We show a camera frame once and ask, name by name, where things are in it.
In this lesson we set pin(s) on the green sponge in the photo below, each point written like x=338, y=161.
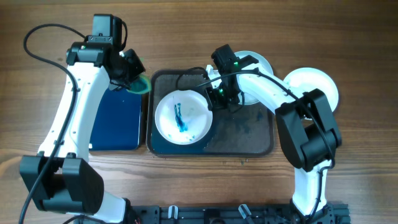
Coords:
x=140, y=86

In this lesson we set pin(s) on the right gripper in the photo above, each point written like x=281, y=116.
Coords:
x=218, y=96

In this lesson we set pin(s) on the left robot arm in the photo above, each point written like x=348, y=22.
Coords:
x=59, y=178

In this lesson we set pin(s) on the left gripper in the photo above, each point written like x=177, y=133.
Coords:
x=138, y=69

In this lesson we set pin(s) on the white plate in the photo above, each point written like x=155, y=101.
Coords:
x=183, y=117
x=308, y=79
x=250, y=100

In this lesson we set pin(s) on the dark brown serving tray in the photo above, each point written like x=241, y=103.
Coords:
x=246, y=133

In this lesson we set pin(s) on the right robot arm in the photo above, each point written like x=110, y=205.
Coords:
x=303, y=104

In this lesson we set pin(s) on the black water tray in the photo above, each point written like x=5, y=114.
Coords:
x=115, y=117

